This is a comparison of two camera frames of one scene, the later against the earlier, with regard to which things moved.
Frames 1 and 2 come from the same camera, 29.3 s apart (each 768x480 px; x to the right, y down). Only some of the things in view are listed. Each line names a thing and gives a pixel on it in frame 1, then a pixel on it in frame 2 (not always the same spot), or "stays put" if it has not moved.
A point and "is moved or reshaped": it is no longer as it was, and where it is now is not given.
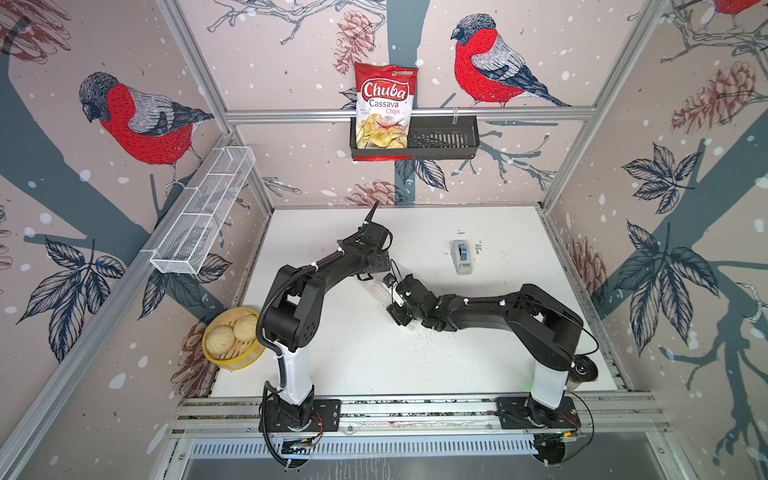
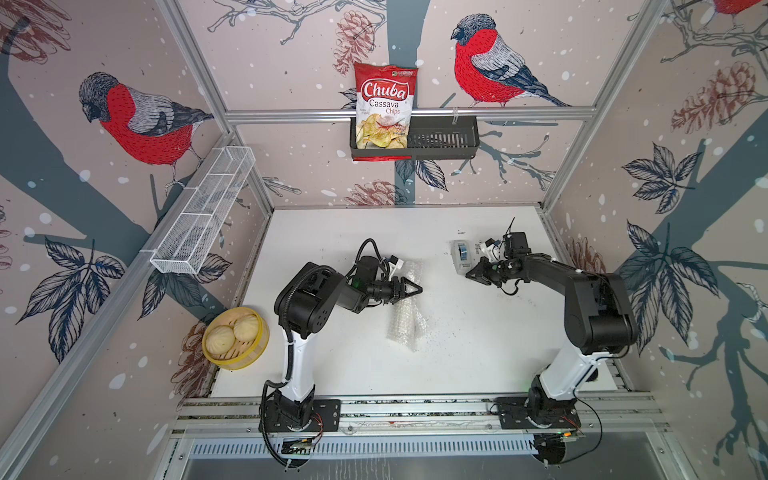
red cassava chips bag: (385, 96) stays put
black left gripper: (383, 261) to (398, 291)
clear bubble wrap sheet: (377, 289) is moved or reshaped
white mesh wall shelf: (195, 227) stays put
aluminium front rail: (205, 417) stays put
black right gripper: (397, 315) to (480, 274)
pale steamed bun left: (220, 340) stays put
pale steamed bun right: (245, 328) stays put
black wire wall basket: (431, 138) stays put
